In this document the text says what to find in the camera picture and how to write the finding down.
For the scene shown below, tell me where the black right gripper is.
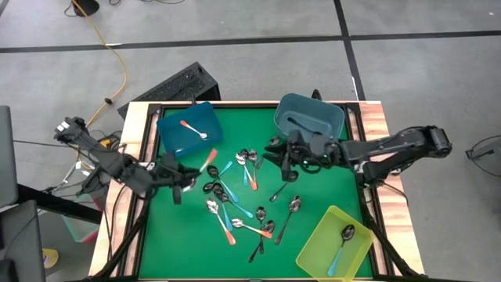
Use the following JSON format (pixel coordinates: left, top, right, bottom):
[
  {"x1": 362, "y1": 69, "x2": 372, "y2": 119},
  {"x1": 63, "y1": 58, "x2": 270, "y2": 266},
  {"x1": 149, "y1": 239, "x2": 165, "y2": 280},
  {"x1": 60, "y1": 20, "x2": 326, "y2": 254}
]
[{"x1": 263, "y1": 129, "x2": 344, "y2": 183}]

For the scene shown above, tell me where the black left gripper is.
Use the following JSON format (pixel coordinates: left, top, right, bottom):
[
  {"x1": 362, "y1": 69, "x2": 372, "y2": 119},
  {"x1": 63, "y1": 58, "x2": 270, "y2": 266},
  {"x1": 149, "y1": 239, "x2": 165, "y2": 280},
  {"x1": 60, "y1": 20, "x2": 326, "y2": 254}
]
[{"x1": 150, "y1": 153, "x2": 203, "y2": 206}]

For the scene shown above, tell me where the blue handled steel spoon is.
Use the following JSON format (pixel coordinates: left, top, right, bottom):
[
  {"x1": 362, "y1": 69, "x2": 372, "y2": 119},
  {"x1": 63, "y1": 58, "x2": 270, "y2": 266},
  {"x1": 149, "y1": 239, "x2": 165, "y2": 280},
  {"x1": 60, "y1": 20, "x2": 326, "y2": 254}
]
[
  {"x1": 218, "y1": 192, "x2": 255, "y2": 219},
  {"x1": 212, "y1": 183, "x2": 234, "y2": 232},
  {"x1": 206, "y1": 164, "x2": 240, "y2": 204},
  {"x1": 326, "y1": 223, "x2": 356, "y2": 277},
  {"x1": 240, "y1": 148, "x2": 251, "y2": 187},
  {"x1": 202, "y1": 160, "x2": 234, "y2": 193}
]

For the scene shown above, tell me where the orange handled steel spoon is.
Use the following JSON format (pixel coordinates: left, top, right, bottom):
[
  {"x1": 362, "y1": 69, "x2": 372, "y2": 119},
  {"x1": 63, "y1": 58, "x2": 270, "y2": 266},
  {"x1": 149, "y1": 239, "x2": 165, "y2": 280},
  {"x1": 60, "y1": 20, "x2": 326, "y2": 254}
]
[
  {"x1": 182, "y1": 147, "x2": 218, "y2": 193},
  {"x1": 230, "y1": 219, "x2": 274, "y2": 240},
  {"x1": 235, "y1": 152, "x2": 259, "y2": 192},
  {"x1": 205, "y1": 196, "x2": 236, "y2": 247},
  {"x1": 179, "y1": 119, "x2": 209, "y2": 140}
]

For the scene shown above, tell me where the blue rectangular plastic bin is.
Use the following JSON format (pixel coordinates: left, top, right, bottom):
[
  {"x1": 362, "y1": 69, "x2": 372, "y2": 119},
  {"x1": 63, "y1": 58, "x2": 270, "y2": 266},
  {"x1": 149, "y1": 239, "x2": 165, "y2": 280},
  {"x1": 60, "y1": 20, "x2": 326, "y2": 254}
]
[{"x1": 156, "y1": 100, "x2": 225, "y2": 160}]

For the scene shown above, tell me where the black computer case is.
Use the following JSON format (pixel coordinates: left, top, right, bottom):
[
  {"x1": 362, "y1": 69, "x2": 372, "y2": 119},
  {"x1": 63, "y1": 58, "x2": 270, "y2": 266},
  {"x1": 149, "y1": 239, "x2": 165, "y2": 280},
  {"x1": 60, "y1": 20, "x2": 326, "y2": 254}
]
[{"x1": 117, "y1": 61, "x2": 222, "y2": 120}]

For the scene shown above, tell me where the yellow translucent plastic bin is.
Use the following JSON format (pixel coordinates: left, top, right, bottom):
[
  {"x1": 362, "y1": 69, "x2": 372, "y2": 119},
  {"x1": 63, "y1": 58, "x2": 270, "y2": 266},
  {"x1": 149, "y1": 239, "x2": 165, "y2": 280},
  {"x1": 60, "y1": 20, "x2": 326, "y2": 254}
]
[{"x1": 296, "y1": 205, "x2": 376, "y2": 282}]

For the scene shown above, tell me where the black bar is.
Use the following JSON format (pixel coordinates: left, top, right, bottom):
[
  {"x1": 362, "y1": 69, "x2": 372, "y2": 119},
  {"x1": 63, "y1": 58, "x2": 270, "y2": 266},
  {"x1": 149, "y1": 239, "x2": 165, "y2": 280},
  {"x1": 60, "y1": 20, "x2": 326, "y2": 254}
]
[{"x1": 17, "y1": 184, "x2": 103, "y2": 224}]

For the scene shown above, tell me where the grey monitor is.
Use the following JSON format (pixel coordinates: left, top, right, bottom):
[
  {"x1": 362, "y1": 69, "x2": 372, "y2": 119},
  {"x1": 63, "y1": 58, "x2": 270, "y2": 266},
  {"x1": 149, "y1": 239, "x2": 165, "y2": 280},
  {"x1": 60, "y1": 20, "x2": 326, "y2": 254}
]
[{"x1": 0, "y1": 104, "x2": 19, "y2": 208}]

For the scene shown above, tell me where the black round stand base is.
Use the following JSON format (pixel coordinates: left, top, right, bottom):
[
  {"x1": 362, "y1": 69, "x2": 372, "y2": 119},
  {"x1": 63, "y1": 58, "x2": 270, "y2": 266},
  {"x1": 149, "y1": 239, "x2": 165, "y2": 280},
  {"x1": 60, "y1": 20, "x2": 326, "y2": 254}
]
[{"x1": 70, "y1": 0, "x2": 101, "y2": 17}]

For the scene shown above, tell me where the grey-blue bin with handles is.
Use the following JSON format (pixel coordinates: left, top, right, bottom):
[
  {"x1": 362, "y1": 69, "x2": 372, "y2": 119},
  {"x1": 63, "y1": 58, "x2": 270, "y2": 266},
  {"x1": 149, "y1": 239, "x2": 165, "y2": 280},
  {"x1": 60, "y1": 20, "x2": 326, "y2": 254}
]
[{"x1": 272, "y1": 92, "x2": 346, "y2": 152}]

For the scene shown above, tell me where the black frame strut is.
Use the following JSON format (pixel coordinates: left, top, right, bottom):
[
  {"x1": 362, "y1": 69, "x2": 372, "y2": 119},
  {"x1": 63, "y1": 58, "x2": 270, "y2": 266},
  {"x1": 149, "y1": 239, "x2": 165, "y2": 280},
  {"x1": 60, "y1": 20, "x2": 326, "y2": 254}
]
[
  {"x1": 358, "y1": 195, "x2": 422, "y2": 280},
  {"x1": 92, "y1": 187, "x2": 152, "y2": 280}
]

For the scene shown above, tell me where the yellow cable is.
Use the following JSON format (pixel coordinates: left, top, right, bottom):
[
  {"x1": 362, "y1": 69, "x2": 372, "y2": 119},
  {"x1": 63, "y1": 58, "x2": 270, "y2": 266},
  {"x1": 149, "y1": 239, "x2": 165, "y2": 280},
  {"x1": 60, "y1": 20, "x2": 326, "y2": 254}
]
[{"x1": 70, "y1": 0, "x2": 130, "y2": 149}]

